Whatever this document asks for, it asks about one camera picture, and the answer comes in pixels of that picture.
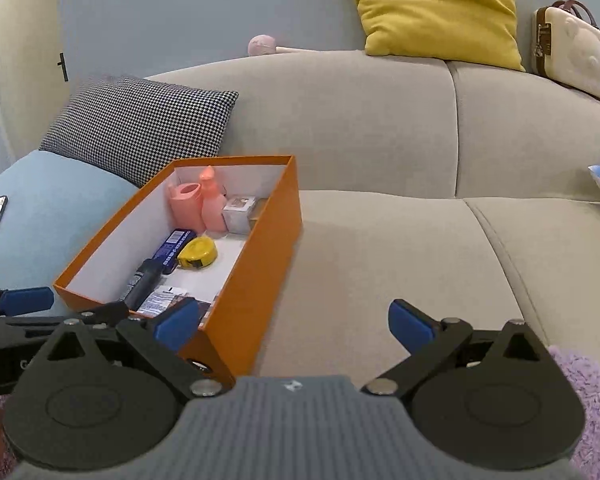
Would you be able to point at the pink plush massage hammer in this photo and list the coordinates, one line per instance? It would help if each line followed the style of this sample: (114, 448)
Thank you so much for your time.
(262, 46)

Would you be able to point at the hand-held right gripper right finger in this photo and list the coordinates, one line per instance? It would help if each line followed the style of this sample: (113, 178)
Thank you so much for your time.
(409, 327)

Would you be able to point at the silver blue cube box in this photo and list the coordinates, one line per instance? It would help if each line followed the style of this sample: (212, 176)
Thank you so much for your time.
(239, 214)

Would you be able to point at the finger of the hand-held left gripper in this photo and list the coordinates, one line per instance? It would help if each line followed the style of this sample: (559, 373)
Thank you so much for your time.
(26, 300)

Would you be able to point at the dark spray bottle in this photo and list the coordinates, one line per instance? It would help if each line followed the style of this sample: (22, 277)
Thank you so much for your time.
(142, 280)

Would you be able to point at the light blue cushion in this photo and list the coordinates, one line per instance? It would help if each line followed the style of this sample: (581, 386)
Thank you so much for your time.
(55, 210)

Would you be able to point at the pink plastic cup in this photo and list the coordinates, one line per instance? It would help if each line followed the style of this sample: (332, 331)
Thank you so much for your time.
(185, 205)

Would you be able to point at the pink bottle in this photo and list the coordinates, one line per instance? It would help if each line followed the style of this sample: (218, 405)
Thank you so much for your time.
(212, 202)

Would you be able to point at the purple fluffy blanket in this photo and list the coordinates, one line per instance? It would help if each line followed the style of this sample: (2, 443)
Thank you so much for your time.
(587, 410)

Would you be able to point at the beige sofa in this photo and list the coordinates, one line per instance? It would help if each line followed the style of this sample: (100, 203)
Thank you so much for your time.
(380, 185)

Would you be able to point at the cream door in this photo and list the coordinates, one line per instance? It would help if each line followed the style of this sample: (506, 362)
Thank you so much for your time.
(20, 70)

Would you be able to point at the yellow tape measure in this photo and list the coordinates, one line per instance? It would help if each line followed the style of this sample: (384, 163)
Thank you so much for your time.
(198, 252)

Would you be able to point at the blue tin box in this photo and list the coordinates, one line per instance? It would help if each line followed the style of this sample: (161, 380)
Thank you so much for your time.
(175, 247)

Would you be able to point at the cream small suitcase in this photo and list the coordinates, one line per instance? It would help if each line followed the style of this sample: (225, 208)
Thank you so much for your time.
(575, 50)

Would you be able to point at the yellow pillow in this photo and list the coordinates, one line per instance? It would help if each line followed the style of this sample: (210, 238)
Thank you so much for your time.
(435, 5)

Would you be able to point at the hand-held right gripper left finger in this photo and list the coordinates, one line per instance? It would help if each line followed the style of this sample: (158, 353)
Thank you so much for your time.
(177, 325)

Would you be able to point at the houndstooth pillow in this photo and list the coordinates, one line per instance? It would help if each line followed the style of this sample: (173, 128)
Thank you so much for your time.
(140, 125)

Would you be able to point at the orange cardboard box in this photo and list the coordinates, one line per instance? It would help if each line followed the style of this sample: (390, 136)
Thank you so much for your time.
(260, 285)

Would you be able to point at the white squeeze tube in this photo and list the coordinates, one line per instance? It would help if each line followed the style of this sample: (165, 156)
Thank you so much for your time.
(162, 299)

